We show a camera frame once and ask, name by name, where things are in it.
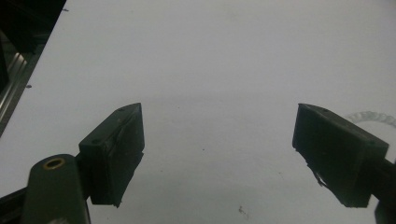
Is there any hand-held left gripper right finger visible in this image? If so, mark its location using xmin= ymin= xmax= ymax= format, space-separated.
xmin=291 ymin=103 xmax=396 ymax=209

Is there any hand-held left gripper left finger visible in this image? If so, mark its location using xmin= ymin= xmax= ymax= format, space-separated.
xmin=76 ymin=102 xmax=146 ymax=208

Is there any white coiled cable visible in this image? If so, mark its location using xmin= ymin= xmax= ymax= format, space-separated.
xmin=345 ymin=110 xmax=396 ymax=129

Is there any metal table frame rail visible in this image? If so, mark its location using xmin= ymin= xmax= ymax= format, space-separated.
xmin=0 ymin=29 xmax=50 ymax=138

